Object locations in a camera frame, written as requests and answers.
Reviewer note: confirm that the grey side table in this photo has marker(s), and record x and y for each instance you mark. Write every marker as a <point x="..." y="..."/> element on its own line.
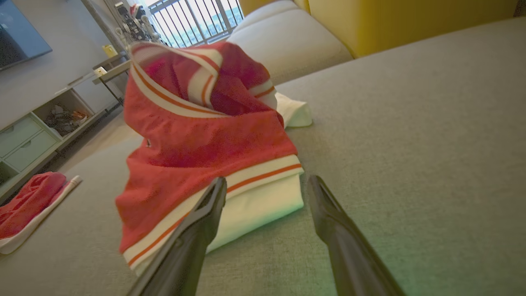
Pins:
<point x="111" y="70"/>

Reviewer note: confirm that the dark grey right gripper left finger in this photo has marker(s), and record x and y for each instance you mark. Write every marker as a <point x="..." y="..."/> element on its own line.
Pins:
<point x="189" y="246"/>

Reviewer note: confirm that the red basketball jersey white trim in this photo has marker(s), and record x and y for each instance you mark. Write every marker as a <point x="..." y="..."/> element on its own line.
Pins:
<point x="197" y="139"/>

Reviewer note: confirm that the light grey sofa section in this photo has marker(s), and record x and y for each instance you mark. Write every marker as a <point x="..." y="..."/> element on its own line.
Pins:
<point x="287" y="41"/>

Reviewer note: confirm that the pale green TV cabinet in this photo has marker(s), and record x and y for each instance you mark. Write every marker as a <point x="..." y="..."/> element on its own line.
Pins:
<point x="24" y="139"/>

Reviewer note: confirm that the small yellow container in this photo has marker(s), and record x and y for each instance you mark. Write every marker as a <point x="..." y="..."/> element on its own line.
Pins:
<point x="109" y="51"/>

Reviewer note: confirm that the yellow sofa cushion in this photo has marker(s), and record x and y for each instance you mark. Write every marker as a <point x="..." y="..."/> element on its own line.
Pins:
<point x="411" y="24"/>

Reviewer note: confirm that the white and black equipment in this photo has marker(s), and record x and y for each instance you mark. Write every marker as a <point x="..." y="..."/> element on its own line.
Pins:
<point x="133" y="22"/>

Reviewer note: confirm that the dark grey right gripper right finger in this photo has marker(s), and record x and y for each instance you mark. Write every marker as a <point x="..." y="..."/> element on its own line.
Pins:
<point x="349" y="255"/>

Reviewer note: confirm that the flat screen television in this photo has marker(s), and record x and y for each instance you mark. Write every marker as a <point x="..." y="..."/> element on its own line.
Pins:
<point x="16" y="33"/>

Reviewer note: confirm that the metal balcony railing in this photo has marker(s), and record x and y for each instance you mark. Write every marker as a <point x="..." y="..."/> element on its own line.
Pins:
<point x="193" y="20"/>

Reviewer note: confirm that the small white box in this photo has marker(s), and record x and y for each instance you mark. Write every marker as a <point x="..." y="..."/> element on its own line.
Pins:
<point x="100" y="71"/>

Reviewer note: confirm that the red shorts white hem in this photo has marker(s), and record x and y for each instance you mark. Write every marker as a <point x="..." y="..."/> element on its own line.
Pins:
<point x="28" y="201"/>

